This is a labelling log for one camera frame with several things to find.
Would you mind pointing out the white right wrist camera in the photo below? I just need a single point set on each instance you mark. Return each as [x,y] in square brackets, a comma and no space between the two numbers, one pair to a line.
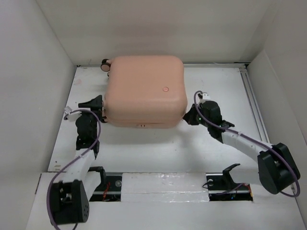
[203,97]

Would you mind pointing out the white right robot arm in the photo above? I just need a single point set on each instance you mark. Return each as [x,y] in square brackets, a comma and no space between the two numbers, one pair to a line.
[277,170]

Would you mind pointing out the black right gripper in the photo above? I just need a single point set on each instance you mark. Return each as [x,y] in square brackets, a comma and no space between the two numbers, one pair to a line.
[188,117]

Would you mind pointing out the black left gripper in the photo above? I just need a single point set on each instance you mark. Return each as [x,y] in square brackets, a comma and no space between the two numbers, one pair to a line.
[95,105]

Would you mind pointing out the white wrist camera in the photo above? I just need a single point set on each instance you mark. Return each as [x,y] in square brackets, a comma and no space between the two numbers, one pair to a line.
[70,115]
[203,97]

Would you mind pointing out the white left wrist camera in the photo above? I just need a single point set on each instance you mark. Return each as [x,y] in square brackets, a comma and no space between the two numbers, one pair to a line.
[70,115]

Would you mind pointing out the aluminium side rail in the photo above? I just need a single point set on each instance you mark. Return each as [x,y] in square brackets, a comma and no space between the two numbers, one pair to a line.
[263,135]

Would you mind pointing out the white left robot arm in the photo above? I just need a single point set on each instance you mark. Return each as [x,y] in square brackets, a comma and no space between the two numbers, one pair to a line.
[70,190]

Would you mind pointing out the pink hardshell suitcase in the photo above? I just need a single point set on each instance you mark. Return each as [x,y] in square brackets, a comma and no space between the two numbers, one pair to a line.
[144,91]

